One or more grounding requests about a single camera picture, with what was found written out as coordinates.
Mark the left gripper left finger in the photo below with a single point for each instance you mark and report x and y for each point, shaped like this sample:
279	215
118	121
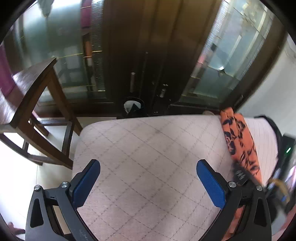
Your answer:
53	214

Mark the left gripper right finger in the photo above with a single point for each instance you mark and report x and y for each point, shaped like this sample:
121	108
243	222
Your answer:
244	191

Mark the orange black floral blouse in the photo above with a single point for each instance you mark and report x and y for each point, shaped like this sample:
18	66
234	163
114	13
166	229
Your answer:
240	142

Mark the dark wooden table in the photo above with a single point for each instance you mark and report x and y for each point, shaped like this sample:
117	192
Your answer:
20	129

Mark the stained glass wooden door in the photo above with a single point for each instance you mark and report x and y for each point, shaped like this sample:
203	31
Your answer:
163	57

